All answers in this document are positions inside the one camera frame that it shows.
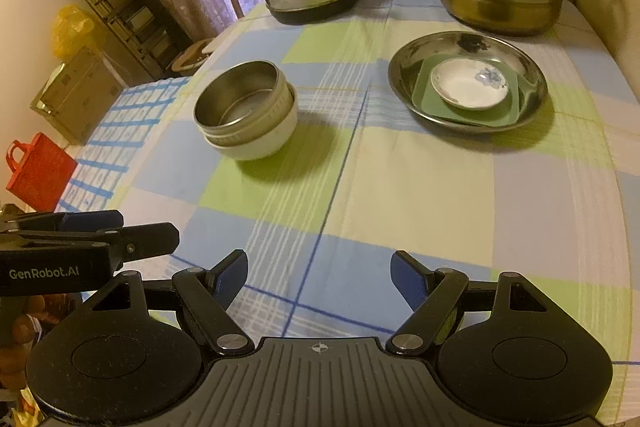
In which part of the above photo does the person's left hand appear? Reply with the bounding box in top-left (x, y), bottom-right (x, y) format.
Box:
top-left (0, 294), bottom-right (53, 389)

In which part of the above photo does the black metal rack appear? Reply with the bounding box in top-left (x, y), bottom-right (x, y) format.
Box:
top-left (61, 0), bottom-right (194, 80)

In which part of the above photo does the checkered tablecloth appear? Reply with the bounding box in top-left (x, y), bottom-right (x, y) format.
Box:
top-left (52, 0), bottom-right (640, 424)

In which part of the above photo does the yellow plastic bag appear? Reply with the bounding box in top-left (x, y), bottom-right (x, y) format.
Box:
top-left (53, 4), bottom-right (96, 60)

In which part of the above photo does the stainless steel bowl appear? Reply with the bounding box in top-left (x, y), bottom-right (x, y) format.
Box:
top-left (193, 61), bottom-right (287, 144)

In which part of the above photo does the round stainless steel plate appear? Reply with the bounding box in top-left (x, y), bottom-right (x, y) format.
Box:
top-left (388, 32), bottom-right (550, 134)

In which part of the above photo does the small white blue-flower plate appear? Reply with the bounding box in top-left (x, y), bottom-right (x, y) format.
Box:
top-left (430, 58), bottom-right (512, 112)

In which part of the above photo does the beige plastic basin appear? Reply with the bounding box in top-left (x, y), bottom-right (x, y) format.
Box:
top-left (172, 38), bottom-right (219, 73)

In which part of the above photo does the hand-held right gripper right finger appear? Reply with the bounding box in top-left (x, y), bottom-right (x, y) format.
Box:
top-left (385, 250), bottom-right (557, 356)

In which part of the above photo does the green square plate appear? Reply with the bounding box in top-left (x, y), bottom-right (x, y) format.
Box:
top-left (412, 53), bottom-right (536, 126)

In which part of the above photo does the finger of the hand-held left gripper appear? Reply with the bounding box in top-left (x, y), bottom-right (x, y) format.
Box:
top-left (4, 209), bottom-right (125, 234)
top-left (106, 222), bottom-right (180, 266)

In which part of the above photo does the white ceramic bowl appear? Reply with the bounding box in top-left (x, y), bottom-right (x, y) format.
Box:
top-left (202, 88), bottom-right (300, 160)

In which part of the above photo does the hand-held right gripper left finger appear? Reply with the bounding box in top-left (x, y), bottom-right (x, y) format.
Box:
top-left (80, 249), bottom-right (256, 358)

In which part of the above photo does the cardboard box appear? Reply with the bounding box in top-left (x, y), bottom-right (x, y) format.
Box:
top-left (30, 44), bottom-right (124, 146)

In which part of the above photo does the red bag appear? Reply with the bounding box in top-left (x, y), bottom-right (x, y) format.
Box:
top-left (5, 133), bottom-right (79, 210)

